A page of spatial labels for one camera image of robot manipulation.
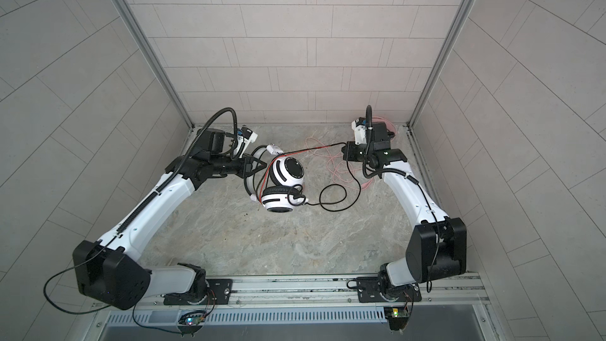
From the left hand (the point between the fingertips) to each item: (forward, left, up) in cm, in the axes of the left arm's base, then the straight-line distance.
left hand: (269, 162), depth 74 cm
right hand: (+9, -24, -5) cm, 26 cm away
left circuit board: (-40, +19, -20) cm, 48 cm away
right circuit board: (-38, -39, -24) cm, 60 cm away
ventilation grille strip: (-39, +30, -25) cm, 55 cm away
